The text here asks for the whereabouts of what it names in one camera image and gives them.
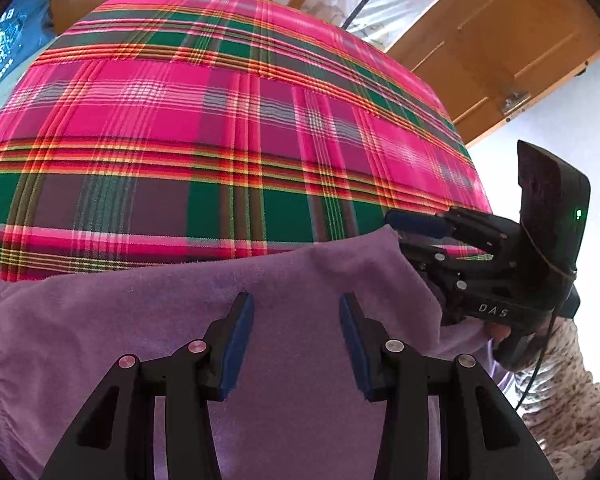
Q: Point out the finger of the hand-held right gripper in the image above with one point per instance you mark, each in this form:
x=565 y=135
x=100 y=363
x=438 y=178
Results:
x=420 y=222
x=430 y=260

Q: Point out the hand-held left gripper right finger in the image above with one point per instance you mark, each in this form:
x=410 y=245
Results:
x=355 y=350

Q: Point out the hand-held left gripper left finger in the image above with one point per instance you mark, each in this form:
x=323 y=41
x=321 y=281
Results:
x=237 y=345

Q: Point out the purple sweater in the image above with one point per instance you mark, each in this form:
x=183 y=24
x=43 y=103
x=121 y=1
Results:
x=230 y=270

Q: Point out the person's right forearm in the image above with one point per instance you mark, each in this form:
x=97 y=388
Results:
x=570 y=390

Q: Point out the person's right hand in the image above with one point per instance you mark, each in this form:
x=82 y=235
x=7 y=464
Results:
x=497 y=332

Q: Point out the pink plaid bed sheet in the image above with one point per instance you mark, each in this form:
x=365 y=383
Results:
x=230 y=135

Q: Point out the wooden door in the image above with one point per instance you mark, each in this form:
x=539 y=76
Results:
x=495 y=25

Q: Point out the blue tote bag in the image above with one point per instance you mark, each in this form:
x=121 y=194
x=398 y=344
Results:
x=10 y=35

